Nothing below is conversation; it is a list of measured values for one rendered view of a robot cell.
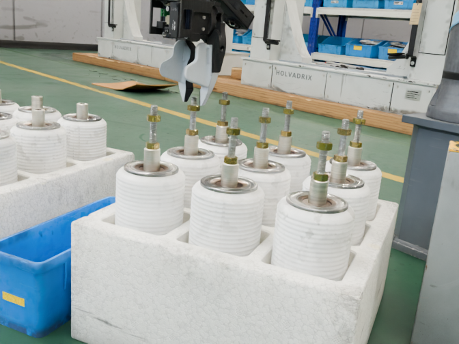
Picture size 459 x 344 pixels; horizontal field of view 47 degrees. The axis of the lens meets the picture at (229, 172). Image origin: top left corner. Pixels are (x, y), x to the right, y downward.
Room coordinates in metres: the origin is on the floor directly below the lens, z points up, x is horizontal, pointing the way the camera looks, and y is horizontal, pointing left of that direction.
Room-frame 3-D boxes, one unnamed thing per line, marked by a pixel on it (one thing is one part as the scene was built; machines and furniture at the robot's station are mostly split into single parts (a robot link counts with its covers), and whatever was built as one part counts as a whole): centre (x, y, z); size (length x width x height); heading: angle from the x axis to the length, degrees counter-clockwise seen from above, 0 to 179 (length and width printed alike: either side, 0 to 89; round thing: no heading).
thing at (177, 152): (0.81, 0.06, 0.25); 0.08 x 0.08 x 0.01
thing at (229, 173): (0.65, 0.00, 0.26); 0.02 x 0.02 x 0.03
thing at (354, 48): (6.34, -1.52, 0.36); 0.50 x 0.38 x 0.21; 133
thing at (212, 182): (0.65, 0.00, 0.25); 0.08 x 0.08 x 0.01
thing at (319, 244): (0.61, -0.11, 0.16); 0.10 x 0.10 x 0.18
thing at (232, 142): (0.65, 0.00, 0.30); 0.01 x 0.01 x 0.08
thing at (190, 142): (0.81, 0.06, 0.26); 0.02 x 0.02 x 0.03
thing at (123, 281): (0.76, -0.05, 0.09); 0.39 x 0.39 x 0.18; 68
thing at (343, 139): (0.72, -0.15, 0.30); 0.01 x 0.01 x 0.08
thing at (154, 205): (0.70, 0.11, 0.16); 0.10 x 0.10 x 0.18
